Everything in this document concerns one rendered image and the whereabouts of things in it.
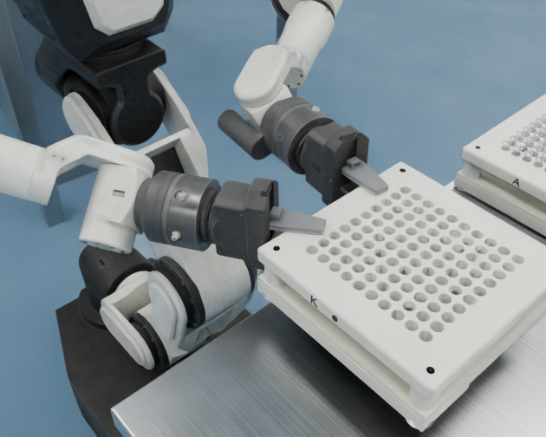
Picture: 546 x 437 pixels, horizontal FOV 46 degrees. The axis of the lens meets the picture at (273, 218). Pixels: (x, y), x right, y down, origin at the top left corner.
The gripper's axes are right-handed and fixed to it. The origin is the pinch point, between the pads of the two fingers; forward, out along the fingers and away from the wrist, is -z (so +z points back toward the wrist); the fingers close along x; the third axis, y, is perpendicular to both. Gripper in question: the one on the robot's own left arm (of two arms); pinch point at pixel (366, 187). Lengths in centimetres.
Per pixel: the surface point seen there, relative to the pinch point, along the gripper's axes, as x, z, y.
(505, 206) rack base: 9.7, -5.5, -22.0
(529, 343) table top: 11.6, -23.1, -6.8
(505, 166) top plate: 4.0, -3.7, -22.4
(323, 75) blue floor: 91, 163, -118
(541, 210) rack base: 8.7, -9.5, -24.4
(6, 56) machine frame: 30, 129, 17
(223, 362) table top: 10.9, -5.7, 24.7
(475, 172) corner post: 7.3, 0.7, -21.8
